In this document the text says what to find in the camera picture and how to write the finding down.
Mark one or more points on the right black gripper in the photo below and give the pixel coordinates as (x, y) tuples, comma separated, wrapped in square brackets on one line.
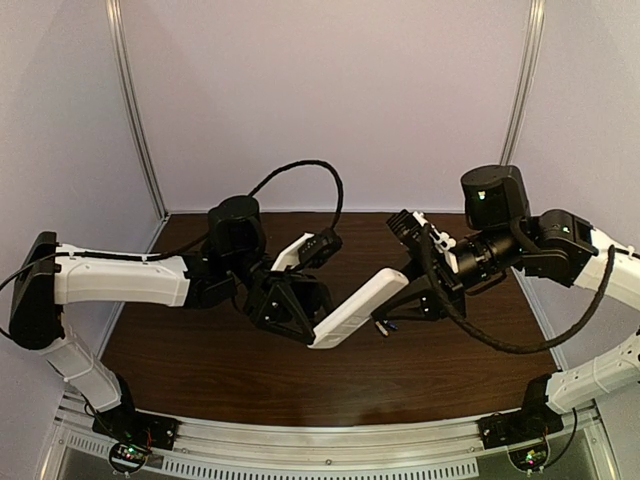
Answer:
[(419, 288)]

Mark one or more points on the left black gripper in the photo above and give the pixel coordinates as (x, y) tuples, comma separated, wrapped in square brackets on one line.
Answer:
[(277, 297)]

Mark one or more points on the white remote control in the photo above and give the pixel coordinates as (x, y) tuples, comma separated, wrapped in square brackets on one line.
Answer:
[(357, 309)]

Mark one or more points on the gold AAA battery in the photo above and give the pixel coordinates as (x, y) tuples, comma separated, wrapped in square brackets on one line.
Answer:
[(381, 328)]

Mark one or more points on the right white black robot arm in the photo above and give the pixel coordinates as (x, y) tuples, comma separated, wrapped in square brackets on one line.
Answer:
[(556, 245)]

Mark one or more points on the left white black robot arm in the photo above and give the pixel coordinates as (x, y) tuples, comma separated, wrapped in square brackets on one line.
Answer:
[(232, 254)]

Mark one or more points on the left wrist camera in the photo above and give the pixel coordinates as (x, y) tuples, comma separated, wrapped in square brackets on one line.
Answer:
[(311, 250)]

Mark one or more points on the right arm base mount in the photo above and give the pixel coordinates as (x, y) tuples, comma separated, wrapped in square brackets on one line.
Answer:
[(525, 435)]

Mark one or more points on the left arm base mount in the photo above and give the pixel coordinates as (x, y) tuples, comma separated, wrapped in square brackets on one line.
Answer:
[(137, 436)]

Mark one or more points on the right aluminium corner post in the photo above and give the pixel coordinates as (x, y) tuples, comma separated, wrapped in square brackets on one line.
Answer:
[(533, 36)]

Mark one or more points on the aluminium corner post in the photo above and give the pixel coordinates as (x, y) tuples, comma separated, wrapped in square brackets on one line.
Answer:
[(533, 36), (133, 113)]

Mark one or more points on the left aluminium corner post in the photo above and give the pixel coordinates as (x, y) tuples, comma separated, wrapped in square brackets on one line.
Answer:
[(133, 113)]

